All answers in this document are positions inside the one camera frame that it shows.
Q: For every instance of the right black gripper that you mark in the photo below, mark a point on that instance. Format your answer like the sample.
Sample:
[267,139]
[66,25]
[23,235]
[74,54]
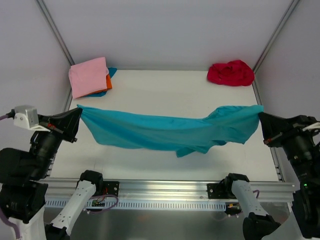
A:
[279,137]

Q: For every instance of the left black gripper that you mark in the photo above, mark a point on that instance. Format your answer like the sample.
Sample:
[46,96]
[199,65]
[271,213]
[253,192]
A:
[58,132]

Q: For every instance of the teal t shirt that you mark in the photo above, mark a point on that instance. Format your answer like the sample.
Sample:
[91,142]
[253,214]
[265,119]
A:
[112,71]
[226,124]

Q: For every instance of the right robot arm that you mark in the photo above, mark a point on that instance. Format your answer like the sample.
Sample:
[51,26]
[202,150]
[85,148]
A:
[303,221]

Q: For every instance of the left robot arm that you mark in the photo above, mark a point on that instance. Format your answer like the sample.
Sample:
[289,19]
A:
[22,194]

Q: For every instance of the folded pink t shirt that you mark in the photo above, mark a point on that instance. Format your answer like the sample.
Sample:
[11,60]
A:
[88,77]

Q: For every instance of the folded orange t shirt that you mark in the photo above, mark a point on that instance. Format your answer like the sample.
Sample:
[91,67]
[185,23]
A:
[101,93]

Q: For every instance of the folded teal t shirt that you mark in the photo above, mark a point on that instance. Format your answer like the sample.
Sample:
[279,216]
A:
[112,71]

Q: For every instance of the crumpled red t shirt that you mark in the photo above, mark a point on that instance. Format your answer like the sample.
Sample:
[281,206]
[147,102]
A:
[235,73]

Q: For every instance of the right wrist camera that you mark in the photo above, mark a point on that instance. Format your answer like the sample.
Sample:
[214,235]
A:
[314,126]

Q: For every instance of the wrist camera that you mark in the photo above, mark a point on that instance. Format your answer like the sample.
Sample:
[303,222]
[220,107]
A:
[314,126]
[26,117]

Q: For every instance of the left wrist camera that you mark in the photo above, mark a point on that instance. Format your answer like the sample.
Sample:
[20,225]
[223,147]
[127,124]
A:
[26,117]

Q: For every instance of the aluminium mounting rail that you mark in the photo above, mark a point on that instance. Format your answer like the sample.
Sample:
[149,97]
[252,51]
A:
[173,190]

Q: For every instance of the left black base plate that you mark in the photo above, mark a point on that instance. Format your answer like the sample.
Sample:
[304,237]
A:
[111,188]

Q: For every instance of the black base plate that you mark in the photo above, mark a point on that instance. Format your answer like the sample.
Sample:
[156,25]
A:
[219,191]
[111,188]

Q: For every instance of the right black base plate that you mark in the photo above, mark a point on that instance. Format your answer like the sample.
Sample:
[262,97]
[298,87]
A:
[219,191]

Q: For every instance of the white slotted cable duct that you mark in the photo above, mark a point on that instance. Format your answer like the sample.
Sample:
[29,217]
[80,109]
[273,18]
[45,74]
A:
[216,206]

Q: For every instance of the left aluminium frame post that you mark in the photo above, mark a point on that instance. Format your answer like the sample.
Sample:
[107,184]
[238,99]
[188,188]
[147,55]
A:
[55,31]

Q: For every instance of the aluminium frame post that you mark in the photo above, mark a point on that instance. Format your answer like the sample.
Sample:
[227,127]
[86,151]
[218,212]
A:
[275,34]
[55,31]

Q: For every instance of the right aluminium frame post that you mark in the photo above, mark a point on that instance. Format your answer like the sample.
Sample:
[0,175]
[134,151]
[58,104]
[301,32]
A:
[275,34]

